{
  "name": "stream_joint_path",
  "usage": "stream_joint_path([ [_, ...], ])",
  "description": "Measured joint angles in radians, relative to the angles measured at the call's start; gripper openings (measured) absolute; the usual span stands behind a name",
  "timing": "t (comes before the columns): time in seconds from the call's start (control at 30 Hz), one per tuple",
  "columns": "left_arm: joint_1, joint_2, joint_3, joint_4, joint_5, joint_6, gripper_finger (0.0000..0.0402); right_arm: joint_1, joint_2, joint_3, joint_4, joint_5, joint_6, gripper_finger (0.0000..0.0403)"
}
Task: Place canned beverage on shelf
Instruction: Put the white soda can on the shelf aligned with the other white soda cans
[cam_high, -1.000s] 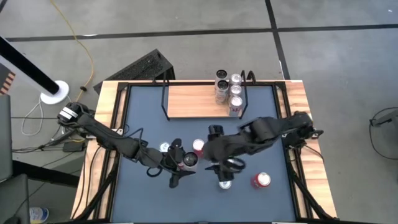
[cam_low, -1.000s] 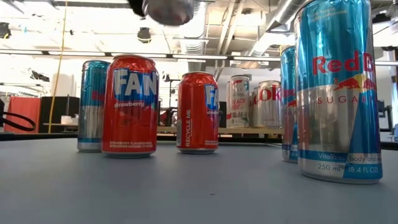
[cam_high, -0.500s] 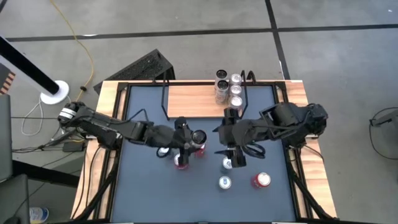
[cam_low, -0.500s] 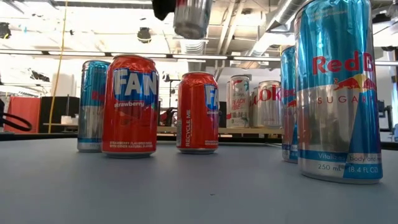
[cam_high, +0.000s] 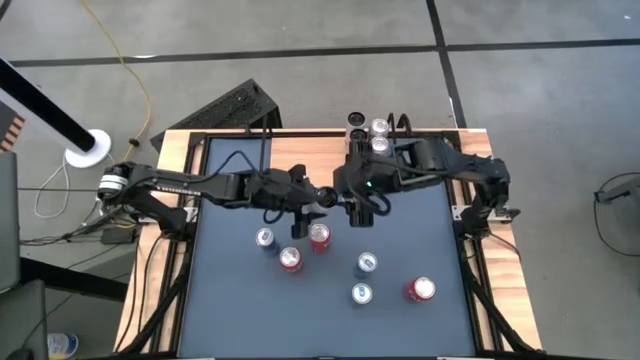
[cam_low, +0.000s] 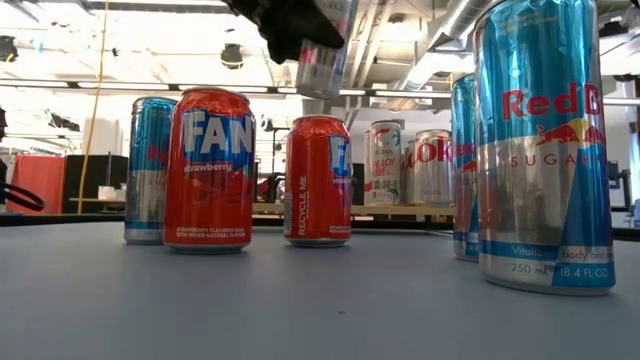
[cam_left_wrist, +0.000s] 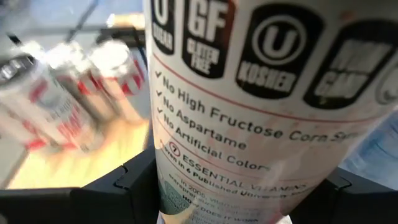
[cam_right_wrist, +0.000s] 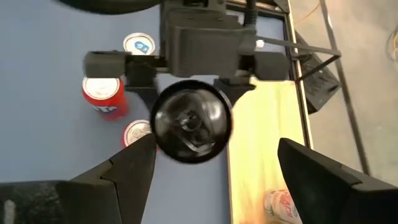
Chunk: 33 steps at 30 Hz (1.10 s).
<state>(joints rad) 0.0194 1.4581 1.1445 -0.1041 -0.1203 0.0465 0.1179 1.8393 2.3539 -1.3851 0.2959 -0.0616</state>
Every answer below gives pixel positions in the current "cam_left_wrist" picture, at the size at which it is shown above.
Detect silver Diet Coke can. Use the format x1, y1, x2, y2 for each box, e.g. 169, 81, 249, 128
45, 40, 122, 125
88, 39, 149, 122

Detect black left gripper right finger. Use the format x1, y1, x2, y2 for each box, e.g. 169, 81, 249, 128
310, 167, 354, 200

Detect wooden shelf with black frame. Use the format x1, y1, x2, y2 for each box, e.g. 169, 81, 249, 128
0, 0, 150, 190

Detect white Celsius Peach Vibe can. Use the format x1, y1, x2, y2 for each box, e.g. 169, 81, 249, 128
142, 0, 398, 224
0, 54, 105, 153

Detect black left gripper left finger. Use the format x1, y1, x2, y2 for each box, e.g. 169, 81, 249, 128
113, 144, 160, 192

